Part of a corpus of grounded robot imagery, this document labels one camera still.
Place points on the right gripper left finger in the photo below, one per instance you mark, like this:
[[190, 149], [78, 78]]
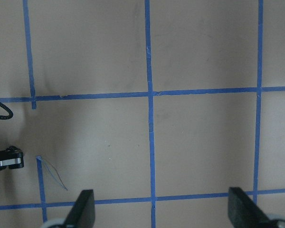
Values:
[[81, 215]]

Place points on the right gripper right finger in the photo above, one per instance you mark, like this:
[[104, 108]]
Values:
[[244, 213]]

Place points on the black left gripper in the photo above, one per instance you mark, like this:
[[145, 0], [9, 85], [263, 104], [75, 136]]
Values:
[[12, 158]]

